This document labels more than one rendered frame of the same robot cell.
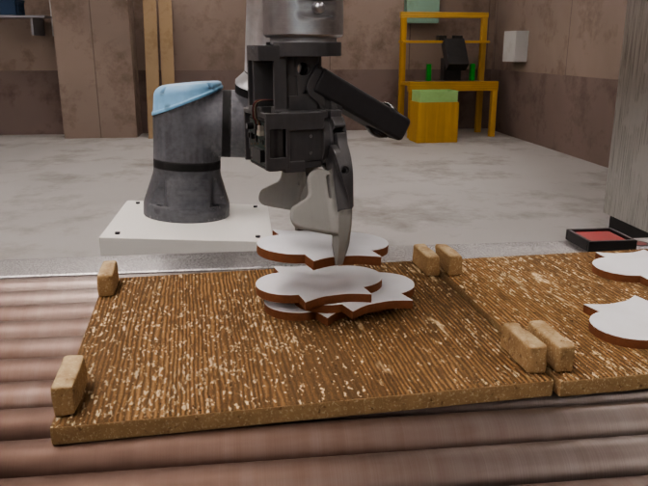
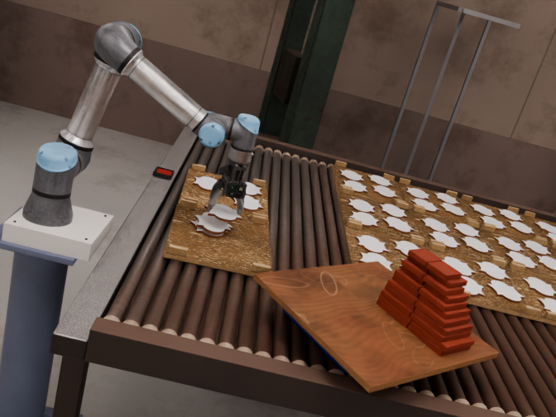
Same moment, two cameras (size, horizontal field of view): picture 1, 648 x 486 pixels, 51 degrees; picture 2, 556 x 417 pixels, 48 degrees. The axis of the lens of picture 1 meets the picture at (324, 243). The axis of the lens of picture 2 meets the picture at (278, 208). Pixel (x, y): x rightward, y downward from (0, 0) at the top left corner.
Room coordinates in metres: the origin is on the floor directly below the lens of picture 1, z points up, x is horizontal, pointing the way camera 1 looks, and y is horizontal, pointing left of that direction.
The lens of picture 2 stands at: (0.43, 2.01, 1.86)
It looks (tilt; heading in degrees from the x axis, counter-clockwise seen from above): 21 degrees down; 272
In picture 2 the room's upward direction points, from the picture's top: 16 degrees clockwise
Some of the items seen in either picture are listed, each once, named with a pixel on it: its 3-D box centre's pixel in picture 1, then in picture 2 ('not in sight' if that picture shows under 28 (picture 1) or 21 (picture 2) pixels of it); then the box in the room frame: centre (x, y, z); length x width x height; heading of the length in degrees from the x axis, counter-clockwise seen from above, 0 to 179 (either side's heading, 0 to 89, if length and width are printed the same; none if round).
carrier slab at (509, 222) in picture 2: not in sight; (500, 218); (-0.57, -1.15, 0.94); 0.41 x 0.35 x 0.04; 98
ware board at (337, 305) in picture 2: not in sight; (374, 314); (0.15, 0.44, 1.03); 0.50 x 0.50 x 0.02; 43
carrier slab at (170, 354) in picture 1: (288, 327); (220, 239); (0.66, 0.04, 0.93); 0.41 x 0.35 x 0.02; 101
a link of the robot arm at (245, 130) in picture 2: not in sight; (245, 131); (0.67, 0.02, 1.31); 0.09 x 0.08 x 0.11; 8
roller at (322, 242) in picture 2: not in sight; (320, 235); (0.32, -0.33, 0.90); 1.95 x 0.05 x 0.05; 97
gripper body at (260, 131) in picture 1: (296, 107); (234, 178); (0.67, 0.03, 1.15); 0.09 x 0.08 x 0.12; 113
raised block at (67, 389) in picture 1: (69, 385); (261, 268); (0.49, 0.20, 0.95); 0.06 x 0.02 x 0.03; 11
